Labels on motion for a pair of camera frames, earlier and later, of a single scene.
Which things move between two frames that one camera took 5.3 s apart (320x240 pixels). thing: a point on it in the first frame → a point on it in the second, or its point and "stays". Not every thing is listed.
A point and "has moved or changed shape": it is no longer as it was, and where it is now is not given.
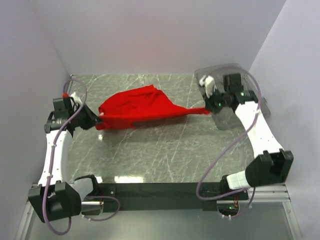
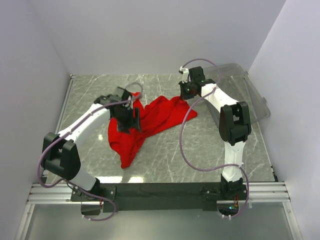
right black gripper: x=209 y=104 → x=183 y=96
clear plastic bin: x=222 y=88 stays
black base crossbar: x=176 y=197 stays
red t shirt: x=147 y=105 has moved or changed shape
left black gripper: x=93 y=120 → x=133 y=122
